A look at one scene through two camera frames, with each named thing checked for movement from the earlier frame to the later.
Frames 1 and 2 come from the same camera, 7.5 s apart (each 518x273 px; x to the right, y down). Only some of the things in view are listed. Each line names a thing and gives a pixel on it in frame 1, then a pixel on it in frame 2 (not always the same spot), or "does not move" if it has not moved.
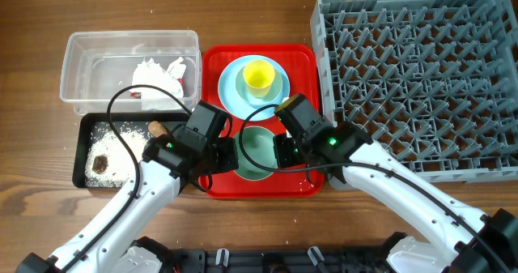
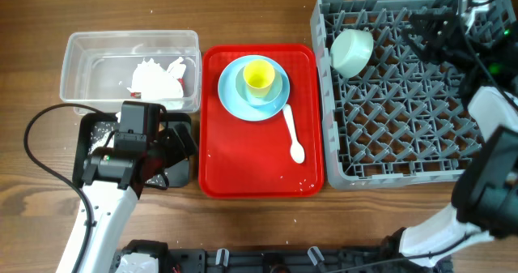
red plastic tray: (301, 65) does not move
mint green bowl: (259, 144) to (350, 52)
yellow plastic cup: (258, 75) does not move
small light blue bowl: (276, 91) does not move
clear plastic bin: (98, 63) does not move
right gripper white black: (284, 158) to (451, 34)
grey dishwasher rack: (429, 72) does not move
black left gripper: (229, 161) to (173, 147)
